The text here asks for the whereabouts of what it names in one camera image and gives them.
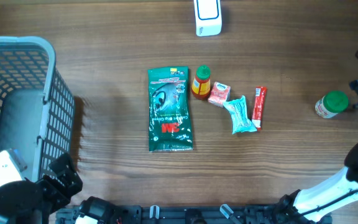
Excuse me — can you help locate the green lid jar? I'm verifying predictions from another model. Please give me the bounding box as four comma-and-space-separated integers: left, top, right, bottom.
314, 90, 349, 119

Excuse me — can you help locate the red white stick sachet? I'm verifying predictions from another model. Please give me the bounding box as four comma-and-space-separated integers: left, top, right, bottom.
251, 86, 267, 131

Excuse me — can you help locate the green 3M gloves packet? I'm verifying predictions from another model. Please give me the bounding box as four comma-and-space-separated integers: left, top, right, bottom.
148, 67, 193, 152

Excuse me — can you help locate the light teal packet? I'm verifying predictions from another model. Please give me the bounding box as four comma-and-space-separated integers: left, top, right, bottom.
223, 95, 257, 134

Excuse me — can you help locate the pink tissue pack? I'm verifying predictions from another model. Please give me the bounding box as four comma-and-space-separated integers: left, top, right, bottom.
208, 82, 231, 108

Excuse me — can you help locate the red bottle green cap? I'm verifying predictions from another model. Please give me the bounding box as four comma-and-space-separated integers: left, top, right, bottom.
191, 65, 211, 100

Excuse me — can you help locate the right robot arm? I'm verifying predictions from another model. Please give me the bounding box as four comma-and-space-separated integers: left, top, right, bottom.
271, 79, 358, 223

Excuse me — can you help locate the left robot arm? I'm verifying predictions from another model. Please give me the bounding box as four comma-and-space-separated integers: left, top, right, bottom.
0, 153, 83, 223

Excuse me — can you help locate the white barcode scanner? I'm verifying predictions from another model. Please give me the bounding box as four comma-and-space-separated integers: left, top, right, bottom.
193, 0, 223, 37

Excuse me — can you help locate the grey plastic mesh basket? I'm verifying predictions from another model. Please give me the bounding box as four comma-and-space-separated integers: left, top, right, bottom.
0, 36, 75, 182

